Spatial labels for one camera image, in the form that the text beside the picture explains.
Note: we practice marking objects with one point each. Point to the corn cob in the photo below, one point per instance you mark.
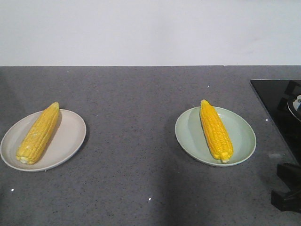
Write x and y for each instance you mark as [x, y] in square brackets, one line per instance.
[37, 138]
[217, 137]

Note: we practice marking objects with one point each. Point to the black gas stove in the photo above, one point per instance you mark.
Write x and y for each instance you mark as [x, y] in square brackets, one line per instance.
[282, 100]

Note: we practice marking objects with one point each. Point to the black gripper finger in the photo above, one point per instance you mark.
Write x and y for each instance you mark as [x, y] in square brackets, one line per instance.
[290, 201]
[290, 174]

